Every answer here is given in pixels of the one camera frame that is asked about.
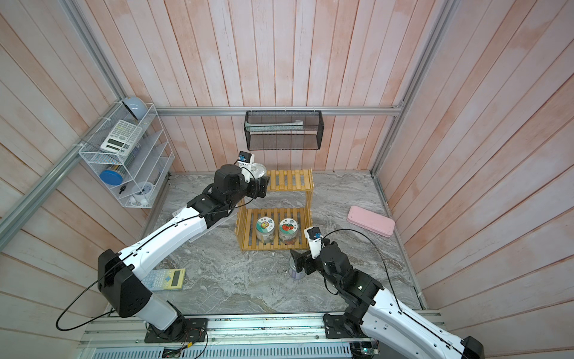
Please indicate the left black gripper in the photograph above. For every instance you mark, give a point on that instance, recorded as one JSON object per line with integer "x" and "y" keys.
{"x": 254, "y": 191}

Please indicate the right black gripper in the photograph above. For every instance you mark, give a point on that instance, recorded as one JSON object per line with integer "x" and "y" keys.
{"x": 300, "y": 259}

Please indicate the silver tin can purple label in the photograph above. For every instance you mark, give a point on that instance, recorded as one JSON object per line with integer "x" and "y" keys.
{"x": 293, "y": 272}

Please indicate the glass jar tomato lid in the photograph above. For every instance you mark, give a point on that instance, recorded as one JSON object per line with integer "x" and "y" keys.
{"x": 288, "y": 230}

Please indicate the glass jar sunflower lid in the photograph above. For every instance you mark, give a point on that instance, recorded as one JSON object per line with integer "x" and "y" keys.
{"x": 265, "y": 230}

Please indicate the bamboo two-tier shelf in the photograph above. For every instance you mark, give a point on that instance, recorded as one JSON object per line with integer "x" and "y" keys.
{"x": 282, "y": 182}

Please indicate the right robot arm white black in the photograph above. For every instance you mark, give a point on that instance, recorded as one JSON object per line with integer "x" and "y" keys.
{"x": 374, "y": 312}

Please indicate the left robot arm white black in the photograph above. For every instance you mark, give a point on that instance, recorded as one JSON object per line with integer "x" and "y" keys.
{"x": 121, "y": 275}

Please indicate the Loewe magazine book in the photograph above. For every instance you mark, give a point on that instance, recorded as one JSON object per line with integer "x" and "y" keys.
{"x": 187, "y": 224}

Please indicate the papers in mesh basket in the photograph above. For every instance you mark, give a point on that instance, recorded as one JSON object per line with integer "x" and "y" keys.
{"x": 273, "y": 128}

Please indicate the pink plastic case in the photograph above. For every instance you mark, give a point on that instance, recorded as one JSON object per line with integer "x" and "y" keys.
{"x": 372, "y": 221}

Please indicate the white cup in rack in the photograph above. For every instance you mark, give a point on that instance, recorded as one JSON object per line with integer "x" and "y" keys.
{"x": 141, "y": 192}

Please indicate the yellow green calculator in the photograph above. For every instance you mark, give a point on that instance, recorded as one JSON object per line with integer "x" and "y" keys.
{"x": 164, "y": 279}

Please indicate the white desk calculator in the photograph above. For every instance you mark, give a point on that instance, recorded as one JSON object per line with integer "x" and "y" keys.
{"x": 122, "y": 138}

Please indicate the light blue round gadget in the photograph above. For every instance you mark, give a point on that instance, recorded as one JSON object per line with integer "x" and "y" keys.
{"x": 135, "y": 106}

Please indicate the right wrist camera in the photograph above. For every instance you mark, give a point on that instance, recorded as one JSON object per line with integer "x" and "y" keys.
{"x": 314, "y": 239}

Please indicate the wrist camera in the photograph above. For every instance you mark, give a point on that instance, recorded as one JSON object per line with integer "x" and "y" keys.
{"x": 245, "y": 160}
{"x": 314, "y": 239}

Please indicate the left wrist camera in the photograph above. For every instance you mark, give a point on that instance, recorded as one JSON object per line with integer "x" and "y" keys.
{"x": 245, "y": 160}

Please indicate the black mesh wall basket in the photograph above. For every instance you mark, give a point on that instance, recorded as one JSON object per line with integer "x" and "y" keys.
{"x": 309, "y": 139}

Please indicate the white wire wall rack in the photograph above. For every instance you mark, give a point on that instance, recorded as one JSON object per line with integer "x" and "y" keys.
{"x": 149, "y": 161}

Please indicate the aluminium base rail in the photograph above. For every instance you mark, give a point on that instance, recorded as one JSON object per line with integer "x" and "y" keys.
{"x": 227, "y": 336}

